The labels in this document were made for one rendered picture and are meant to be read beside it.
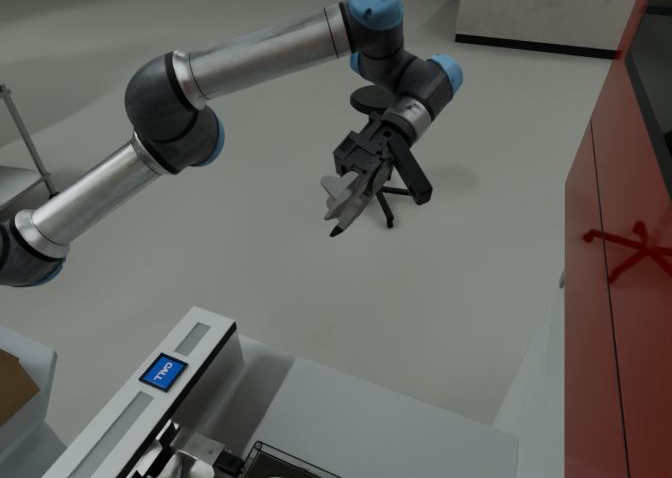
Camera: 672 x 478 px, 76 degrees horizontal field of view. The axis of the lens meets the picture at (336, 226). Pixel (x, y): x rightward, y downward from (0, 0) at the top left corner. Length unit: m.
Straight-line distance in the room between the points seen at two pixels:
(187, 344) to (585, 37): 5.77
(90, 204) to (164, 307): 1.39
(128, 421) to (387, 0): 0.72
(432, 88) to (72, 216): 0.69
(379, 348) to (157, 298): 1.11
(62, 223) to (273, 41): 0.52
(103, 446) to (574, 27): 5.92
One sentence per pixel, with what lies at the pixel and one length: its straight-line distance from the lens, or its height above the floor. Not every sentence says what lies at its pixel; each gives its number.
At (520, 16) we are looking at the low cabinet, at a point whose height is 0.38.
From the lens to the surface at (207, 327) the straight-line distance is 0.85.
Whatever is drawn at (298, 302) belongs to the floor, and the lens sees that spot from 2.14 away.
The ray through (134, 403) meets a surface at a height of 0.96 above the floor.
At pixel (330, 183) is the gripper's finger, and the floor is 1.23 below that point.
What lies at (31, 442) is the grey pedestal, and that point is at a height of 0.69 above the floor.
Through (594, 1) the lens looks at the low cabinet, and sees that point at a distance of 6.07.
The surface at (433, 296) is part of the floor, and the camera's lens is 2.21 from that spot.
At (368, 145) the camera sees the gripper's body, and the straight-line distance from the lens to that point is 0.70.
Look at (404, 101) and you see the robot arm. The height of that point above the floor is 1.31.
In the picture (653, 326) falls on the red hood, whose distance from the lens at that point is 0.32.
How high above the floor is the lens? 1.59
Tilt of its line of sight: 38 degrees down
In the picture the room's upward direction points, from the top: straight up
